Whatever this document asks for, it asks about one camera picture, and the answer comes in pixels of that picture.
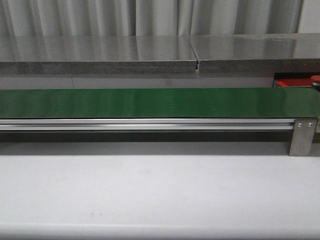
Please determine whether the grey pleated curtain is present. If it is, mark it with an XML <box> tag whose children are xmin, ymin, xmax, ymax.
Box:
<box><xmin>0</xmin><ymin>0</ymin><xmax>303</xmax><ymax>37</ymax></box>

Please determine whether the grey stone countertop shelf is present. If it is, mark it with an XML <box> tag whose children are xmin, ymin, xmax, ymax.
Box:
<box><xmin>0</xmin><ymin>33</ymin><xmax>320</xmax><ymax>75</ymax></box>

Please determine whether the green conveyor belt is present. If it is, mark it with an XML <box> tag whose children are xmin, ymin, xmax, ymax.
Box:
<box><xmin>0</xmin><ymin>87</ymin><xmax>320</xmax><ymax>119</ymax></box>

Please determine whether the red plastic tray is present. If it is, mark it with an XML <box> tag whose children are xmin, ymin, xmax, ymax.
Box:
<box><xmin>273</xmin><ymin>78</ymin><xmax>313</xmax><ymax>88</ymax></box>

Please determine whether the steel conveyor support bracket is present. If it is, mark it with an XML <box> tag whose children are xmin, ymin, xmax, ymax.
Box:
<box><xmin>288</xmin><ymin>118</ymin><xmax>318</xmax><ymax>157</ymax></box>

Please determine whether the red mushroom push button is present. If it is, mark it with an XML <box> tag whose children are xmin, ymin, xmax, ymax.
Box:
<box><xmin>310</xmin><ymin>75</ymin><xmax>320</xmax><ymax>88</ymax></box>

